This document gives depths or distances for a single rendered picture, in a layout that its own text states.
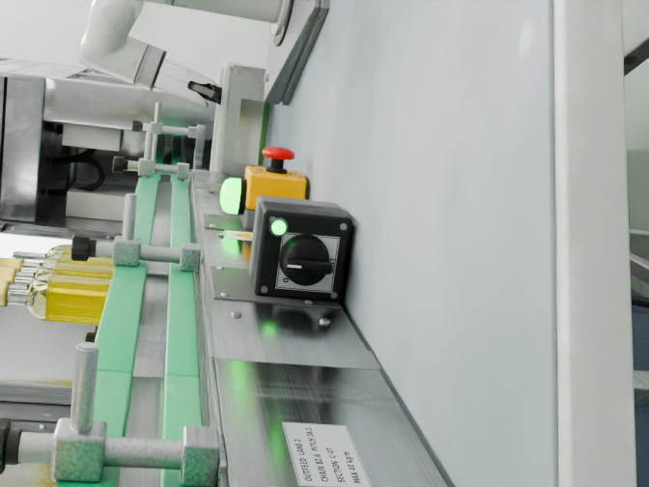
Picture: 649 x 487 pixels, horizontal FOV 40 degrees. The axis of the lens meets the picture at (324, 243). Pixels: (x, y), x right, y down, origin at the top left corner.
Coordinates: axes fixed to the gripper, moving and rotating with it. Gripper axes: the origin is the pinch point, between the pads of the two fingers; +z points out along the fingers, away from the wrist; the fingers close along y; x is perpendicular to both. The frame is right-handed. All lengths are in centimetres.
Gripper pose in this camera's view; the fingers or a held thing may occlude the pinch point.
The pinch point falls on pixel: (239, 103)
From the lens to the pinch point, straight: 162.7
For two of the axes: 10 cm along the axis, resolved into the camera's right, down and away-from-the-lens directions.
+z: 9.1, 3.4, 2.2
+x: 3.7, -9.2, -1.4
